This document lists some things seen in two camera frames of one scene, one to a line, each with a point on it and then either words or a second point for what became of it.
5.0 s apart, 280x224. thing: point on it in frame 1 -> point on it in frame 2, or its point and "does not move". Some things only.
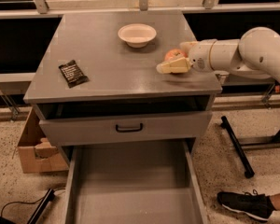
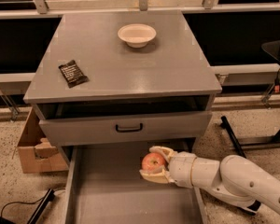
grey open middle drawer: x=133 y=183 does not move
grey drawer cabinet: x=125 y=99 does not move
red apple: x=175 y=54 -> x=153 y=162
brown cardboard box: x=35 y=151 does not move
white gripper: x=200 y=57 -> x=180 y=169
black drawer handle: x=130 y=129 does not move
